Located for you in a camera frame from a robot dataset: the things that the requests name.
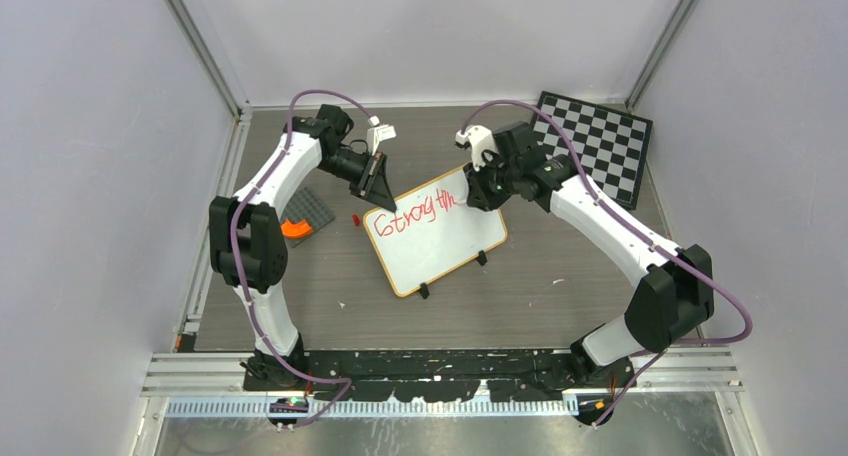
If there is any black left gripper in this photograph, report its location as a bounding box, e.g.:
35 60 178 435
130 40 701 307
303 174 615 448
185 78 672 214
318 148 398 213

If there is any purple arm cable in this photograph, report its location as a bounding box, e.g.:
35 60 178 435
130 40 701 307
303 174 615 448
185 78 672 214
458 99 755 429
228 89 379 429

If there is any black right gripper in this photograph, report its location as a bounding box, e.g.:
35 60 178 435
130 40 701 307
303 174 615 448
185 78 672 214
464 151 521 211

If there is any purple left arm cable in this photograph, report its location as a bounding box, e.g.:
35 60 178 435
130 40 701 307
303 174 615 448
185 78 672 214
228 89 379 429

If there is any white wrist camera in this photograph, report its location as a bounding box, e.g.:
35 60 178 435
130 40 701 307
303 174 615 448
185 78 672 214
454 125 499 172
365 115 397 155

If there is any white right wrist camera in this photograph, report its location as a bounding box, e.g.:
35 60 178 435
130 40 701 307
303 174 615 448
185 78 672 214
454 125 499 172

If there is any orange curved block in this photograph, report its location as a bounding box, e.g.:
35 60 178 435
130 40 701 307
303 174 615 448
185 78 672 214
280 219 315 240

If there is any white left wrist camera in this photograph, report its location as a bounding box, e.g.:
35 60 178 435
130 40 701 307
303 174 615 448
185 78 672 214
365 115 397 155

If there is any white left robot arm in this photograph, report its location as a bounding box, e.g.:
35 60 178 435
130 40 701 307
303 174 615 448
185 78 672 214
208 105 397 390

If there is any aluminium rail frame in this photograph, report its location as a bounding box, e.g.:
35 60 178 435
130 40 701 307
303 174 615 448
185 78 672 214
142 347 743 420

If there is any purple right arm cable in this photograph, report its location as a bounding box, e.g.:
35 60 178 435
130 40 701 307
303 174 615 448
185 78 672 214
458 99 755 429

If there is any black white checkerboard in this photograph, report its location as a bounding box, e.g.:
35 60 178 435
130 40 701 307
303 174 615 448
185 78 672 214
531 91 653 210

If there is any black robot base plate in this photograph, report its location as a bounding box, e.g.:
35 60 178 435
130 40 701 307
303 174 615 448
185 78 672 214
241 349 634 403

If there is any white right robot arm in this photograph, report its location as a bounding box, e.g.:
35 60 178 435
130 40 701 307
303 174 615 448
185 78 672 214
455 122 714 387

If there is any grey studded building plate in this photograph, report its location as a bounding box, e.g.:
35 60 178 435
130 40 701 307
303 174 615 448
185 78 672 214
281 187 335 247

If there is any white whiteboard orange frame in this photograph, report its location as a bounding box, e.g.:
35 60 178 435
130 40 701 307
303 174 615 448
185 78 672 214
362 166 508 298

